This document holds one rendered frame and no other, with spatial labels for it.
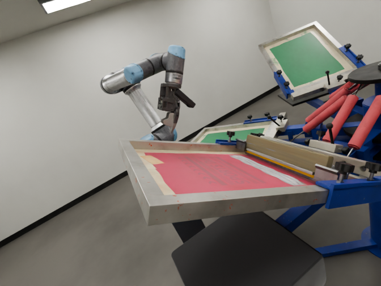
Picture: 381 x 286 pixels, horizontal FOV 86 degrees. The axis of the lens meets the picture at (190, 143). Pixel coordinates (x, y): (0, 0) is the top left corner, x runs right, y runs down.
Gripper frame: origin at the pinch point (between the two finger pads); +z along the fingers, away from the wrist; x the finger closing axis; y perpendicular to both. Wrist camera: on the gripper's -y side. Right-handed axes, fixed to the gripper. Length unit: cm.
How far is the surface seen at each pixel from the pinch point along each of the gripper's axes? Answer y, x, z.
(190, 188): 8.7, 42.7, 9.0
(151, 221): 22, 56, 8
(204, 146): -16.9, 1.7, 6.7
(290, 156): -37, 34, 2
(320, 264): -45, 50, 39
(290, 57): -136, -67, -70
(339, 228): -160, -1, 75
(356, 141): -77, 35, -6
